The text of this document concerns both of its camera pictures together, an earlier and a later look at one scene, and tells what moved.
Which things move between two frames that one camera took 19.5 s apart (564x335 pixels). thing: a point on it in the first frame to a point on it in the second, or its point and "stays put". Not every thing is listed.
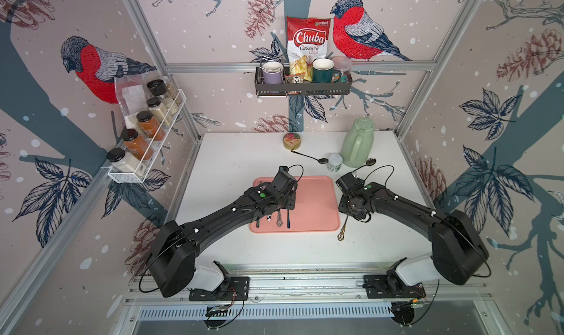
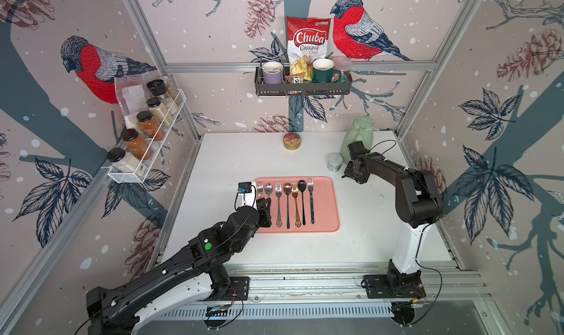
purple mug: x=272 y=73 stays put
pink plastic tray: x=316 y=209 stays put
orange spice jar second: x=150 y=125 stays put
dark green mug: x=323 y=71 stays put
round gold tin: x=291 y=141 stays put
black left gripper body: x=288 y=201 to x=264 y=218
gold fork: x=341 y=233 to x=294 y=192
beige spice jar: x=155 y=105 stays put
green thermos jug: x=358 y=143 stays put
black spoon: x=321 y=161 to x=302 y=187
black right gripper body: x=346 y=207 to x=349 y=172
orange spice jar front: x=136 y=145 stays put
